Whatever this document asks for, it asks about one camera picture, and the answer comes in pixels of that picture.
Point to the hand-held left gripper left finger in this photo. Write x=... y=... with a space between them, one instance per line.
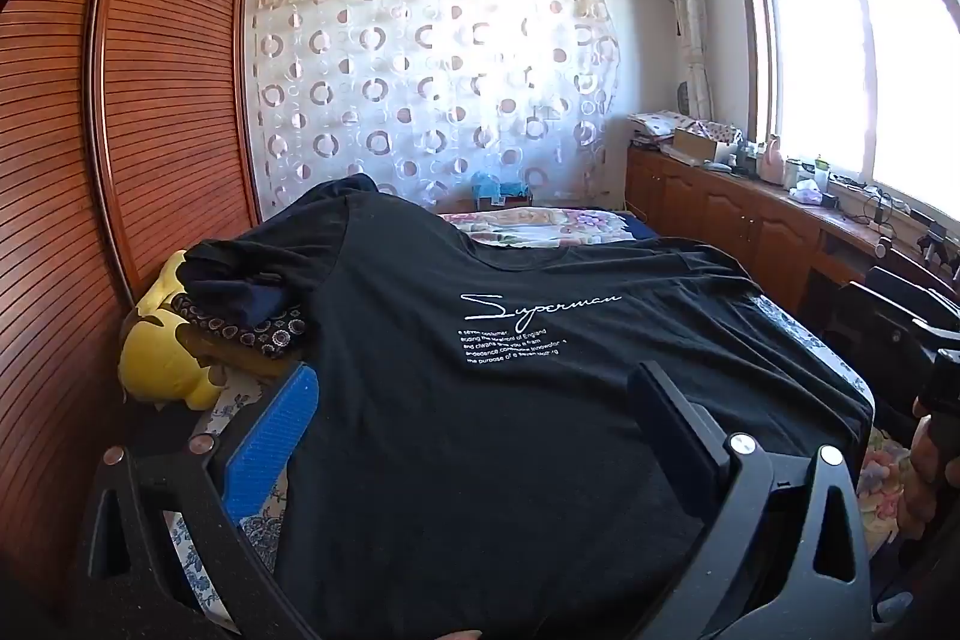
x=270 y=434

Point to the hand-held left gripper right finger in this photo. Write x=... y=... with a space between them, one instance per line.
x=675 y=422

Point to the black printed T-shirt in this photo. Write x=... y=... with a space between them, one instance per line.
x=487 y=460

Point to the person's right hand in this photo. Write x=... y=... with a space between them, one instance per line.
x=934 y=467

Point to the black chair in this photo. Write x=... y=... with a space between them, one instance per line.
x=885 y=310

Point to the folded navy garment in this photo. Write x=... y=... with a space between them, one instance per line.
x=232 y=302

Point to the yellow plush toy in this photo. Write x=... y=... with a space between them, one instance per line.
x=157 y=355

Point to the navy bed sheet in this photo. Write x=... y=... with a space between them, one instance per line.
x=641 y=227

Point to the long wooden cabinet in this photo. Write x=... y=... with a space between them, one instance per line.
x=735 y=220

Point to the purple tissue pack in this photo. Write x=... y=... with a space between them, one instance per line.
x=804 y=192

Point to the pink floral blanket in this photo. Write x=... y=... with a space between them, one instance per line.
x=540 y=224

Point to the pink bottle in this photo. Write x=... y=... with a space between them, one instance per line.
x=771 y=160

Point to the open cardboard box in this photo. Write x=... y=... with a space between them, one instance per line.
x=701 y=144

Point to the teal tissue box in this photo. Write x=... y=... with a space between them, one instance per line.
x=495 y=189

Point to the floral fabric pile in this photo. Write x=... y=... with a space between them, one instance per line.
x=660 y=123

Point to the wooden-framed window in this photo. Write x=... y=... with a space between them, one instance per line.
x=862 y=48

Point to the wooden louvered wardrobe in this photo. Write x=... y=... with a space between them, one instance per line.
x=172 y=85

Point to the sheer circle-patterned curtain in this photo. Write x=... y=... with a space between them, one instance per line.
x=450 y=85

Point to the tied patterned window drape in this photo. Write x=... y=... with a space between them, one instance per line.
x=686 y=10

